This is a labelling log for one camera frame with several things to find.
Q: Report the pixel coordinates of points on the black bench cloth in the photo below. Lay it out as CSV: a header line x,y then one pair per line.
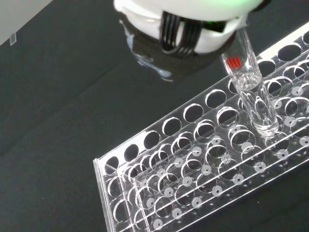
x,y
60,133

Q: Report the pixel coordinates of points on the clear acrylic test tube rack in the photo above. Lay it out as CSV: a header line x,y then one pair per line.
x,y
205,169

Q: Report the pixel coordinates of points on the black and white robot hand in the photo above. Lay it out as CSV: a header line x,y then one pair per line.
x,y
188,21

